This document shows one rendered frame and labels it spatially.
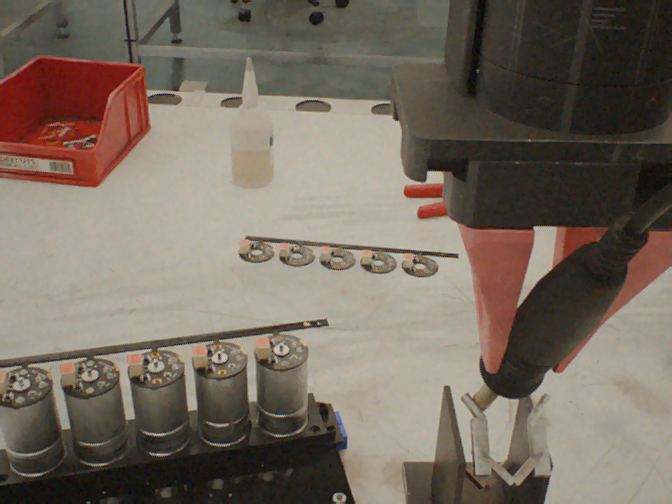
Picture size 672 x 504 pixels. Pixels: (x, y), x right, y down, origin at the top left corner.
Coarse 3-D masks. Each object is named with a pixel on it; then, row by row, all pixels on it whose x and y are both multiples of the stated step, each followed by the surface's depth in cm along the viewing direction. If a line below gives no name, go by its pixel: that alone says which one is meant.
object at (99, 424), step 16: (80, 400) 34; (96, 400) 34; (112, 400) 35; (80, 416) 35; (96, 416) 35; (112, 416) 35; (80, 432) 35; (96, 432) 35; (112, 432) 36; (80, 448) 36; (96, 448) 36; (112, 448) 36; (96, 464) 36
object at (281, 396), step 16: (288, 352) 37; (256, 368) 37; (304, 368) 37; (256, 384) 37; (272, 384) 36; (288, 384) 36; (304, 384) 37; (256, 400) 38; (272, 400) 37; (288, 400) 37; (304, 400) 38; (272, 416) 37; (288, 416) 37; (304, 416) 38; (272, 432) 38; (288, 432) 38
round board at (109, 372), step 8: (88, 360) 36; (96, 360) 36; (104, 360) 36; (80, 368) 35; (96, 368) 35; (104, 368) 35; (112, 368) 35; (80, 376) 35; (104, 376) 35; (112, 376) 35; (80, 384) 34; (88, 384) 34; (96, 384) 35; (104, 384) 35; (112, 384) 35; (72, 392) 34; (80, 392) 34; (96, 392) 34; (104, 392) 34
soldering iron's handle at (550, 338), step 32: (576, 256) 21; (608, 256) 20; (544, 288) 23; (576, 288) 21; (608, 288) 21; (544, 320) 23; (576, 320) 22; (512, 352) 27; (544, 352) 25; (512, 384) 29
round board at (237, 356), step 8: (208, 344) 37; (216, 344) 37; (224, 344) 37; (232, 344) 37; (208, 352) 36; (216, 352) 37; (224, 352) 37; (232, 352) 36; (240, 352) 37; (192, 360) 36; (208, 360) 36; (232, 360) 36; (240, 360) 36; (200, 368) 36; (208, 368) 35; (216, 368) 36; (224, 368) 36; (232, 368) 36; (240, 368) 36; (208, 376) 35; (216, 376) 35; (224, 376) 35; (232, 376) 35
